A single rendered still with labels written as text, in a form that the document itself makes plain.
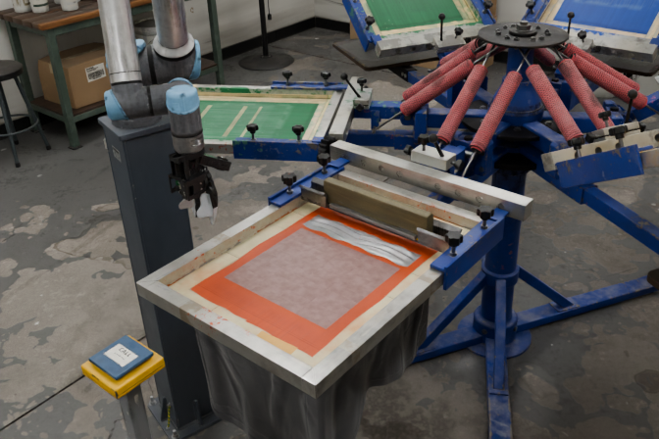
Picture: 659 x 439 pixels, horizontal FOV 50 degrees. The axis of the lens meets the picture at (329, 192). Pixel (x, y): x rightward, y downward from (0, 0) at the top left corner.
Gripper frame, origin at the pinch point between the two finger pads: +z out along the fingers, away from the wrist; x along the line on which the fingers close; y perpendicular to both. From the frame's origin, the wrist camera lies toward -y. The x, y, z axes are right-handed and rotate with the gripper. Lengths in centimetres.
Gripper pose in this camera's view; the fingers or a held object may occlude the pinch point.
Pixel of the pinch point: (206, 215)
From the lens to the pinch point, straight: 187.0
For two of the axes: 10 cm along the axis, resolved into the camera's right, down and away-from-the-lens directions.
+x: 7.6, 2.9, -5.9
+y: -6.5, 3.8, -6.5
